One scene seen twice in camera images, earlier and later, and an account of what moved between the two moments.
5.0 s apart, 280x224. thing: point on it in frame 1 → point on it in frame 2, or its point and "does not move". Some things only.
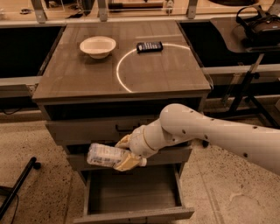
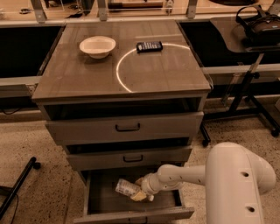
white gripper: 137,142 → 150,184
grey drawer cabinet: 100,81 does not move
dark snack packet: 150,46 does not move
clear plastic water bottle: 102,155 → 127,186
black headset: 261,30 does not move
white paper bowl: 98,46 does not move
